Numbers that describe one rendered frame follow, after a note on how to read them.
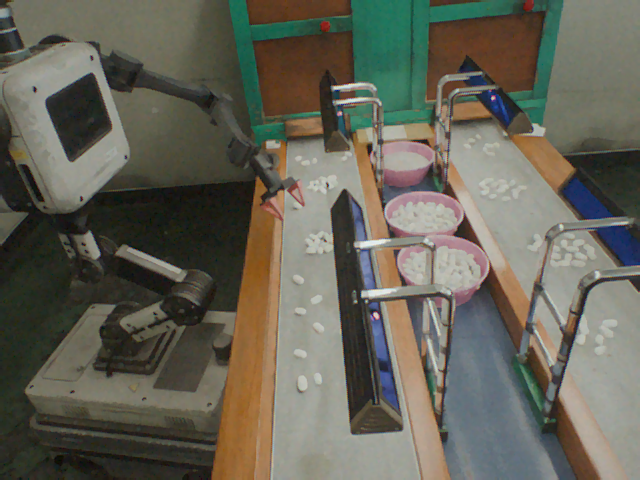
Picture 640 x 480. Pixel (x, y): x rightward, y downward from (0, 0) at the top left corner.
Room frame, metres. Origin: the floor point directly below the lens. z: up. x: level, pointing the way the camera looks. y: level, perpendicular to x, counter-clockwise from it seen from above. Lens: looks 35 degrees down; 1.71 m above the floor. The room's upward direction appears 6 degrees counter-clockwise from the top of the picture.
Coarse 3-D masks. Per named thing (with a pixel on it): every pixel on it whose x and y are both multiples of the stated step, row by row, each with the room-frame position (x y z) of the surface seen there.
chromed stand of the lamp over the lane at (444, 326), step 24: (384, 240) 0.81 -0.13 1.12; (408, 240) 0.80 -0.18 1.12; (432, 240) 0.81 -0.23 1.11; (432, 264) 0.80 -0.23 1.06; (384, 288) 0.67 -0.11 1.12; (408, 288) 0.66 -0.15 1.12; (432, 288) 0.65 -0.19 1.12; (432, 312) 0.75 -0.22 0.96; (432, 336) 0.79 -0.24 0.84; (432, 360) 0.72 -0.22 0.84; (432, 384) 0.76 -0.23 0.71
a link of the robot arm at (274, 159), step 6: (240, 138) 1.41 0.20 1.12; (246, 138) 1.42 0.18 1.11; (252, 144) 1.39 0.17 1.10; (252, 150) 1.38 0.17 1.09; (258, 150) 1.43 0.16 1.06; (264, 150) 1.48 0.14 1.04; (270, 156) 1.42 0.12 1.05; (276, 156) 1.45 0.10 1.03; (234, 162) 1.38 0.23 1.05; (246, 162) 1.38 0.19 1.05; (276, 162) 1.43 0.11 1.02
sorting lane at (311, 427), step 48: (288, 144) 2.17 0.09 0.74; (288, 192) 1.72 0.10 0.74; (336, 192) 1.68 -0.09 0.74; (288, 240) 1.39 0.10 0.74; (288, 288) 1.14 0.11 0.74; (336, 288) 1.12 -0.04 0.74; (288, 336) 0.95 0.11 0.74; (336, 336) 0.93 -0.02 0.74; (288, 384) 0.79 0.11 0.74; (336, 384) 0.77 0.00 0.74; (288, 432) 0.66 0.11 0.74; (336, 432) 0.64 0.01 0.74
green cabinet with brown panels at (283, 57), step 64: (256, 0) 2.21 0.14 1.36; (320, 0) 2.20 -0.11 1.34; (384, 0) 2.18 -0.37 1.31; (448, 0) 2.18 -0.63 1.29; (512, 0) 2.16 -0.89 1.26; (256, 64) 2.20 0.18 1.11; (320, 64) 2.20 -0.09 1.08; (384, 64) 2.18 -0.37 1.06; (448, 64) 2.18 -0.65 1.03; (512, 64) 2.17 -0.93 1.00
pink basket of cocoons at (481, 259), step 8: (440, 240) 1.28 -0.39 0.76; (448, 240) 1.27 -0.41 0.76; (456, 240) 1.26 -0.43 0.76; (464, 240) 1.24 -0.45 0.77; (408, 248) 1.25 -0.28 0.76; (416, 248) 1.26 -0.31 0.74; (424, 248) 1.27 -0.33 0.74; (448, 248) 1.26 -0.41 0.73; (472, 248) 1.21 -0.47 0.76; (400, 256) 1.21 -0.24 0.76; (408, 256) 1.24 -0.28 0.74; (480, 256) 1.17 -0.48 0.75; (400, 264) 1.18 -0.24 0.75; (480, 264) 1.16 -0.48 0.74; (488, 264) 1.11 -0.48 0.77; (480, 272) 1.13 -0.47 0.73; (408, 280) 1.09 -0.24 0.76; (480, 280) 1.05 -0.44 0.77; (464, 288) 1.02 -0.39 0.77; (472, 288) 1.05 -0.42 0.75; (456, 296) 1.04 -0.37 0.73; (464, 296) 1.05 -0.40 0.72; (440, 304) 1.05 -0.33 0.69; (456, 304) 1.05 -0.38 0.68
